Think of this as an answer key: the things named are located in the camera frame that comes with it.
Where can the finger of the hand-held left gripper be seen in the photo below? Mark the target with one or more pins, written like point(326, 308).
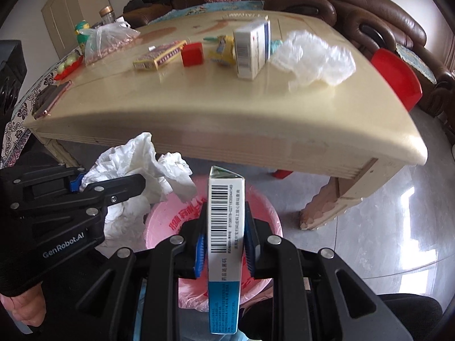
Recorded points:
point(76, 183)
point(121, 186)

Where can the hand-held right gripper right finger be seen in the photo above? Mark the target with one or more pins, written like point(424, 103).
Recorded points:
point(249, 255)

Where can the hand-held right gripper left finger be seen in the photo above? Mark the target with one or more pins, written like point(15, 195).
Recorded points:
point(199, 255)

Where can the white tissue paper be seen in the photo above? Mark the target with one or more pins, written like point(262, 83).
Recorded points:
point(142, 163)

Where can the white blue medicine box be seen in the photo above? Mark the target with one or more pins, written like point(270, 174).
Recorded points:
point(225, 220)

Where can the pink plastic trash bag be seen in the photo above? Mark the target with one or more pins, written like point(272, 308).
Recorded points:
point(170, 220)

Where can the yellow snack packet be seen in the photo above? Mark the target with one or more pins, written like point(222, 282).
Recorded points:
point(222, 51)

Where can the person's left hand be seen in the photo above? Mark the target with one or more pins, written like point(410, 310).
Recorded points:
point(17, 302)

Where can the black white patterned cloth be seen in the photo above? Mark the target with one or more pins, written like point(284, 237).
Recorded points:
point(17, 128)

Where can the black smartphone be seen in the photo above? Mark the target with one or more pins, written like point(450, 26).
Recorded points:
point(57, 96)

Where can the red plate with green fruits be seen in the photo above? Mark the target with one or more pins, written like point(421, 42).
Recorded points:
point(67, 66)

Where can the beige coffee table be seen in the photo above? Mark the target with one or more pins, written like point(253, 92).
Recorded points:
point(220, 113)

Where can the black speaker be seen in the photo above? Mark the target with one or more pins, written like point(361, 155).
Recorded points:
point(10, 78)

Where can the yellow red flat box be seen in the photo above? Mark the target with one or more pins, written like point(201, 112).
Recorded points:
point(160, 57)

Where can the clear plastic bag of nuts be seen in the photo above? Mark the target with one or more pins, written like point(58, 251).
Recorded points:
point(106, 44)

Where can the green yellow toy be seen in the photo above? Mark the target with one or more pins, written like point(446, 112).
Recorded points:
point(81, 33)

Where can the small red box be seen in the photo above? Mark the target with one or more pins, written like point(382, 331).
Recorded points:
point(192, 55)

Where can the glass jar with bronze lid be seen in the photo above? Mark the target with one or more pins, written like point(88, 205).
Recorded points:
point(106, 16)

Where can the beige cabinet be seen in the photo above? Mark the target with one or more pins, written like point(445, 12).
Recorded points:
point(71, 10)

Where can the blue patterned cushion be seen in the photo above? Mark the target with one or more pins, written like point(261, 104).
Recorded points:
point(213, 9)

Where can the white remote control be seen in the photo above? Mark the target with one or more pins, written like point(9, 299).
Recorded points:
point(245, 15)

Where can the red plastic stool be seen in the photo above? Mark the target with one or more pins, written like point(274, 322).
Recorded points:
point(396, 78)

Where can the blue armchair seat cover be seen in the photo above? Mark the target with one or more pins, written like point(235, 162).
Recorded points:
point(416, 62)

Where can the brown leather armchair sofa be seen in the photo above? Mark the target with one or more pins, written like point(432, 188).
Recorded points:
point(391, 14)

